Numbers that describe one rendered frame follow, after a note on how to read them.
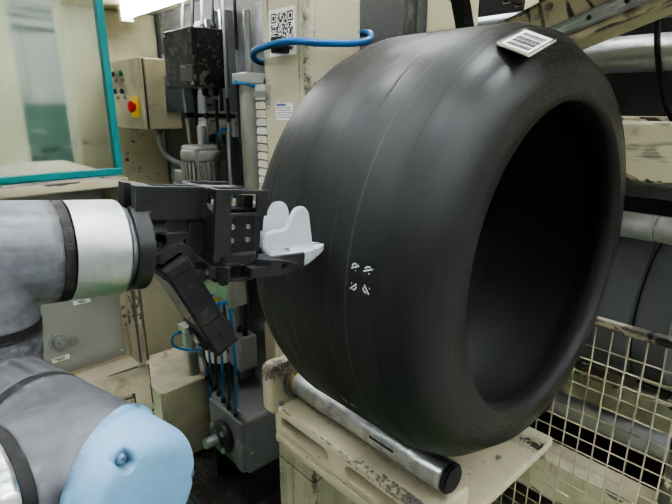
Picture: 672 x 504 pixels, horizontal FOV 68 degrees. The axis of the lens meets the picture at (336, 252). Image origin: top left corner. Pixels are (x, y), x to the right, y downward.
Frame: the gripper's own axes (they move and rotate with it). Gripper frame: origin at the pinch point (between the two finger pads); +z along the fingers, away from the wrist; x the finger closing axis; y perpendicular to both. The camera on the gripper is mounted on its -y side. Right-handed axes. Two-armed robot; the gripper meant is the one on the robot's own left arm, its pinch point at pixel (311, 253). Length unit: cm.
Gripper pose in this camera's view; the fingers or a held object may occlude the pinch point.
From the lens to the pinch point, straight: 53.9
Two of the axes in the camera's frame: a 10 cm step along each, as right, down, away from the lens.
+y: 0.9, -9.7, -2.0
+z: 7.3, -0.7, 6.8
